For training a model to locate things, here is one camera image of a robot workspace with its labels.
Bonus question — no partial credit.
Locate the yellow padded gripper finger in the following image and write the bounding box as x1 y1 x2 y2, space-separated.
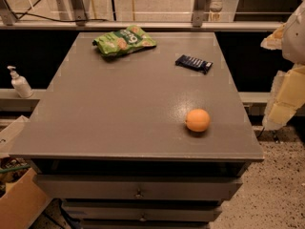
262 64 305 131
260 24 285 50

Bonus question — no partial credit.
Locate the orange fruit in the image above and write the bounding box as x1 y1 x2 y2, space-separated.
185 109 211 132

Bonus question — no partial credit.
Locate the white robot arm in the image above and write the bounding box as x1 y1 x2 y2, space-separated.
260 1 305 131

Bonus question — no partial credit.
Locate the green rice chip bag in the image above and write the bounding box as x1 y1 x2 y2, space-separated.
92 25 157 57

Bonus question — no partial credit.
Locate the dark blue snack bar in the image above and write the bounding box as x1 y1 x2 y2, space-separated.
175 54 213 74

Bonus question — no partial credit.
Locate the grey drawer cabinet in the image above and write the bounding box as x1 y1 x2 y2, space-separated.
10 32 263 229

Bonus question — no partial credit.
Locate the top drawer knob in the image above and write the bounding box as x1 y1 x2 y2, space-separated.
134 190 144 199

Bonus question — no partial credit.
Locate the white pump dispenser bottle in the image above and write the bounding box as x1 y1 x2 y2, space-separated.
7 66 33 98

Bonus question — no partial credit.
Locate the cardboard box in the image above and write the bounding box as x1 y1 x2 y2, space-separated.
0 115 51 229

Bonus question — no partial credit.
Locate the black cable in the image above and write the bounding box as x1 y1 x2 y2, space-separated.
12 11 109 23

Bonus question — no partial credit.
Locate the metal railing frame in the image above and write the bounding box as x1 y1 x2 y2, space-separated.
0 0 304 31

